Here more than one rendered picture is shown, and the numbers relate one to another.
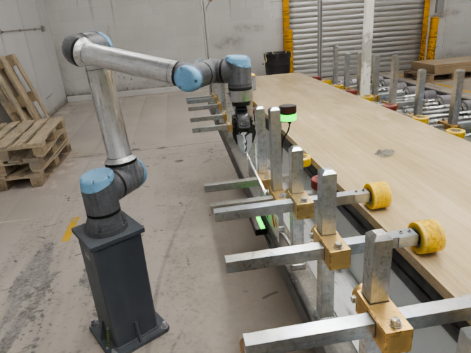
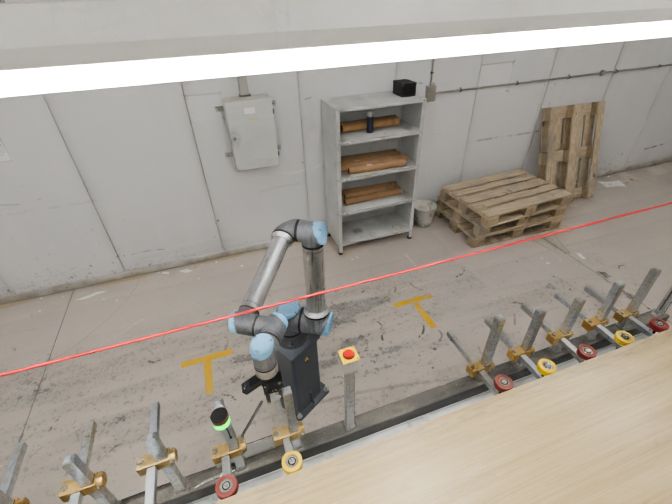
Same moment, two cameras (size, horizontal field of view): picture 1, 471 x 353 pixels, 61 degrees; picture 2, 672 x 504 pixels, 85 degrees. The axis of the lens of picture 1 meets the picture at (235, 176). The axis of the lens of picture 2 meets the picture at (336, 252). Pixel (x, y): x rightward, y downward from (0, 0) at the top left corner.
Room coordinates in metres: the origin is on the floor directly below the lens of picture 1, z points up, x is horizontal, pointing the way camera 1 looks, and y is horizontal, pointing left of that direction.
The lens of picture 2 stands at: (1.63, -0.99, 2.38)
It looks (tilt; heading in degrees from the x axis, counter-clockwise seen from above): 36 degrees down; 79
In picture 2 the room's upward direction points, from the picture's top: 2 degrees counter-clockwise
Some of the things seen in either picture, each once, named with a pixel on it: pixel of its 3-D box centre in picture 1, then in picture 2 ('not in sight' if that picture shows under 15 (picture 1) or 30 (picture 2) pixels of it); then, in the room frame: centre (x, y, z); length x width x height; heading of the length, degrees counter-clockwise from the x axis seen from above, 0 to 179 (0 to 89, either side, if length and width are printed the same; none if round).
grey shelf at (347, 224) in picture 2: not in sight; (370, 175); (2.73, 2.48, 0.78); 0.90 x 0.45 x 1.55; 7
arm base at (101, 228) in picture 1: (105, 218); (291, 332); (1.65, 0.61, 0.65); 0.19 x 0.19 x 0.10
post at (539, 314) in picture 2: (224, 106); (527, 343); (2.83, 0.04, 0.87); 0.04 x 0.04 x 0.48; 7
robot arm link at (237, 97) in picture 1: (240, 95); (266, 367); (1.53, -0.04, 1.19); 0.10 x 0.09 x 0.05; 97
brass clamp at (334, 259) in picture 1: (329, 244); (84, 485); (0.83, -0.21, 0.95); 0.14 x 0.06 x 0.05; 7
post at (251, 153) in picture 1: (249, 136); (349, 398); (1.85, -0.08, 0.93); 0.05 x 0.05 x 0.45; 7
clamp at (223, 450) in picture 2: (279, 197); (229, 451); (1.32, -0.15, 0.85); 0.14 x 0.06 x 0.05; 7
